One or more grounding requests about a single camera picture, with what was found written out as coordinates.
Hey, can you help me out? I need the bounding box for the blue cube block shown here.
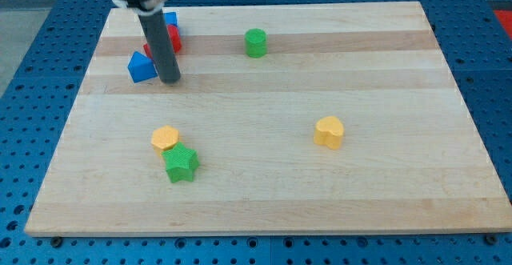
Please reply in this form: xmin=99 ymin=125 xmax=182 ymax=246
xmin=164 ymin=12 xmax=178 ymax=27

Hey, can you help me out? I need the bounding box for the red star block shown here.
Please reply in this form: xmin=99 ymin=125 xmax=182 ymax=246
xmin=143 ymin=24 xmax=182 ymax=59

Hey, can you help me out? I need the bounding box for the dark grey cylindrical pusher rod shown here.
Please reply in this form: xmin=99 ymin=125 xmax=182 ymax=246
xmin=138 ymin=10 xmax=181 ymax=84

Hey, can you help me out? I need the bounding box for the green star block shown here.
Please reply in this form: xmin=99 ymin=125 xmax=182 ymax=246
xmin=162 ymin=142 xmax=200 ymax=183

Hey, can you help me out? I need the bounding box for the yellow heart block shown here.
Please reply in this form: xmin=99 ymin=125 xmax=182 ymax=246
xmin=313 ymin=116 xmax=345 ymax=150

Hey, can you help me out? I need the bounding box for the blue triangle block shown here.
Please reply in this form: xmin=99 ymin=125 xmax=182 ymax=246
xmin=127 ymin=51 xmax=158 ymax=83

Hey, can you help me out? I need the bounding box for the wooden board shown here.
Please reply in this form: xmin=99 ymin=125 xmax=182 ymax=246
xmin=25 ymin=2 xmax=511 ymax=237

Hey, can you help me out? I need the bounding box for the yellow hexagon block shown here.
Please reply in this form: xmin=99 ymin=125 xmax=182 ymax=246
xmin=150 ymin=125 xmax=179 ymax=157

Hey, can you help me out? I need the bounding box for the green cylinder block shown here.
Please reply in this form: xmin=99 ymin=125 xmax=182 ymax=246
xmin=244 ymin=28 xmax=267 ymax=58

